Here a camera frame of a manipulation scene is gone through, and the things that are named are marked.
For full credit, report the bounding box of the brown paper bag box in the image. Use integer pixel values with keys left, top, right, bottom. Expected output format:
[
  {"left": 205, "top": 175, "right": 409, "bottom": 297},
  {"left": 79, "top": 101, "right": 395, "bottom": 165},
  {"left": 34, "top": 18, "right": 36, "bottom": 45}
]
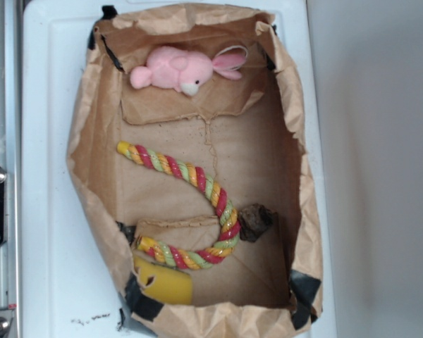
[{"left": 67, "top": 4, "right": 324, "bottom": 337}]

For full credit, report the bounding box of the pink plush bunny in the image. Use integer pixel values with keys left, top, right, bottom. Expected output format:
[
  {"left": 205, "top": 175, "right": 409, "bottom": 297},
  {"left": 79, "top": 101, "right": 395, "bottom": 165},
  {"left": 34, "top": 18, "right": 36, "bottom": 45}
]
[{"left": 130, "top": 45, "right": 248, "bottom": 96}]

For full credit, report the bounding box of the dark brown rock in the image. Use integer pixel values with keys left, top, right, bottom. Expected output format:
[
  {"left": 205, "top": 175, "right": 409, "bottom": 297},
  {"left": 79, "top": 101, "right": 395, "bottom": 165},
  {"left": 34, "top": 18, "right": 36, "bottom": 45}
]
[{"left": 238, "top": 204, "right": 278, "bottom": 242}]

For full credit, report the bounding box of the multicolour twisted rope toy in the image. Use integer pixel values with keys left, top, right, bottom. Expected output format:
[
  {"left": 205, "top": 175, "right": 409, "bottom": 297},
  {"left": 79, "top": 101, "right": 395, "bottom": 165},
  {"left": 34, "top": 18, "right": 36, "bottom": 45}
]
[{"left": 116, "top": 141, "right": 241, "bottom": 270}]

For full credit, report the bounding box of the yellow foam block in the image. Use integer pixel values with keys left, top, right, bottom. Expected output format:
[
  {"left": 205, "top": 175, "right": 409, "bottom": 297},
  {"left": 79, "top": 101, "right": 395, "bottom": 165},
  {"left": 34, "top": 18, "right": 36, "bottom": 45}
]
[{"left": 133, "top": 256, "right": 192, "bottom": 305}]

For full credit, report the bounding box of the white plastic tray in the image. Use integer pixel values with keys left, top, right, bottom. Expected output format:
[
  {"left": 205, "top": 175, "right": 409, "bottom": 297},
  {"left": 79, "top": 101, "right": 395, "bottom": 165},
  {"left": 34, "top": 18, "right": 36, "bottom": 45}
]
[{"left": 19, "top": 1, "right": 338, "bottom": 337}]

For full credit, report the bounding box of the aluminium frame rail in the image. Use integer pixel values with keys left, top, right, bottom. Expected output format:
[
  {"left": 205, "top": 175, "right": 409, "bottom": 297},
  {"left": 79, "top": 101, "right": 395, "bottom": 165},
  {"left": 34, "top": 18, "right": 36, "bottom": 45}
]
[{"left": 0, "top": 1, "right": 23, "bottom": 337}]

